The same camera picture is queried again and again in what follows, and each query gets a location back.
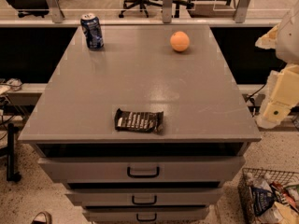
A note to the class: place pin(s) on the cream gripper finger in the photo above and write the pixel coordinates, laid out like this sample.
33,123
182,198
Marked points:
271,114
268,40

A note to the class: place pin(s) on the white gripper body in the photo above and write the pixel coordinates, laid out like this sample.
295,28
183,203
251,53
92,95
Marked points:
290,37

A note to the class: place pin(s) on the blue pepsi can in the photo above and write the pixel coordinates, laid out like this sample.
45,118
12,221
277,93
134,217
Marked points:
91,28

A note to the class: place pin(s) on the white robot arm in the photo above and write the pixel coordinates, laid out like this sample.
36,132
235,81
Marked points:
287,49

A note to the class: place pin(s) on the black rxbar chocolate wrapper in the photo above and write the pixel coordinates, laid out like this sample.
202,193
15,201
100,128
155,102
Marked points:
139,122

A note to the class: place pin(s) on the grey drawer cabinet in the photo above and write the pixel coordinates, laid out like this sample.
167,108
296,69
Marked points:
207,125

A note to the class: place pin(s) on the orange fruit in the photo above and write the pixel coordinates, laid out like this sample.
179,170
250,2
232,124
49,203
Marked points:
179,41

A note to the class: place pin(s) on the black office chair centre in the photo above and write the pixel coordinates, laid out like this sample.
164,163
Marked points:
165,5

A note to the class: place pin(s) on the black stand leg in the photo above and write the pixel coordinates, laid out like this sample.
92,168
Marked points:
12,175

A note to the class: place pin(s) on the wire basket of snacks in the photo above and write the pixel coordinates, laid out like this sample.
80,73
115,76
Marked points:
255,192

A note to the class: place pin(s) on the top drawer black handle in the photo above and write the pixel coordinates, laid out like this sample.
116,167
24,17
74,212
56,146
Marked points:
142,173

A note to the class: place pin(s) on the drawer black handle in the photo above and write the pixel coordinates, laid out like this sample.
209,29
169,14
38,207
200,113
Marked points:
146,218
142,173
144,201

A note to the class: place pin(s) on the middle drawer black handle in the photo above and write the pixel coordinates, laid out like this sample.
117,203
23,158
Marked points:
144,201

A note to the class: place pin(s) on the bottom drawer black handle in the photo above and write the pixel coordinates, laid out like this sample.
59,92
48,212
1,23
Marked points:
146,218

